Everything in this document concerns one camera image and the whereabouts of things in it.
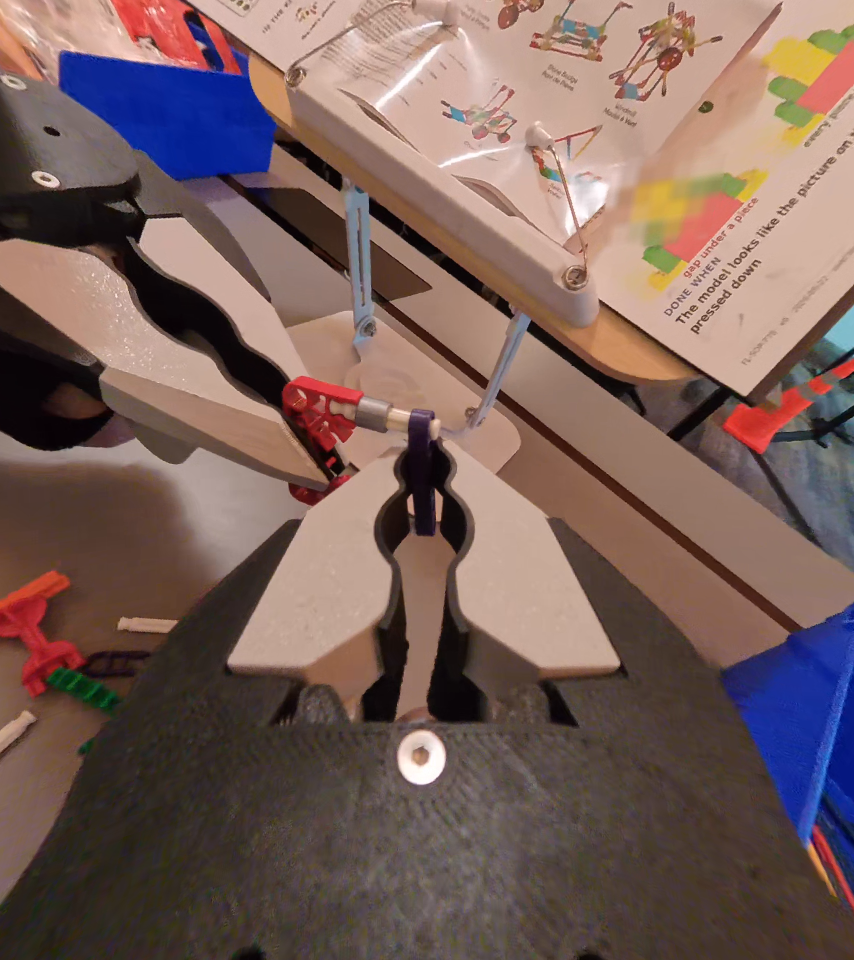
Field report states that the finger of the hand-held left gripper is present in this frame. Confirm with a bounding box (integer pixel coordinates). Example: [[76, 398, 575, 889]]
[[133, 217, 310, 393], [0, 240, 336, 494]]

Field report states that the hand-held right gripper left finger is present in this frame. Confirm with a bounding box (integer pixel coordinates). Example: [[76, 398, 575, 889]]
[[226, 450, 407, 724]]

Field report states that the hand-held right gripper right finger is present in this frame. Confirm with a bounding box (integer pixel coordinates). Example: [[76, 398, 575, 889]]
[[427, 442, 622, 724]]

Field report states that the plain blue plastic bin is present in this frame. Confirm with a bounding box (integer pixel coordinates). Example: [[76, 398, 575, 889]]
[[58, 50, 279, 183]]

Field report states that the red purple green connector assembly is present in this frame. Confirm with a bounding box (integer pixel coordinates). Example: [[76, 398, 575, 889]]
[[282, 377, 447, 538]]

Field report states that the purple connector piece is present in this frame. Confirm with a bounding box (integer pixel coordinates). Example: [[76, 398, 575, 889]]
[[82, 650, 153, 681]]

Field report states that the green connector piece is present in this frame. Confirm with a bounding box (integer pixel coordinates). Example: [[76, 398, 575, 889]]
[[45, 665, 123, 714]]

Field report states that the blue bin with white tag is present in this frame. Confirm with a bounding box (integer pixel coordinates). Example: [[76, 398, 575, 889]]
[[721, 595, 854, 960]]

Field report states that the person's left hand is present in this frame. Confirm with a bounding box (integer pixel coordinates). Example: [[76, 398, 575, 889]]
[[0, 333, 137, 450]]

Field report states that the printed toy packaging bag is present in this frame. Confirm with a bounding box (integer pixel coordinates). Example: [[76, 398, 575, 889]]
[[0, 0, 249, 77]]

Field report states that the white document stand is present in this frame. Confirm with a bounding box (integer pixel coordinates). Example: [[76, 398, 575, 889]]
[[247, 45, 702, 475]]

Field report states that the orange red connector piece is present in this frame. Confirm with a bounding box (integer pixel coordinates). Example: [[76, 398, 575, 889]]
[[0, 569, 88, 698]]

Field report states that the orange traffic cone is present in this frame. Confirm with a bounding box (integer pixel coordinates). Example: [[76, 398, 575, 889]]
[[722, 357, 854, 456]]

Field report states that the toy models picture leaflet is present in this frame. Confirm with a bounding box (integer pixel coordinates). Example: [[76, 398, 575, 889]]
[[194, 0, 785, 257]]

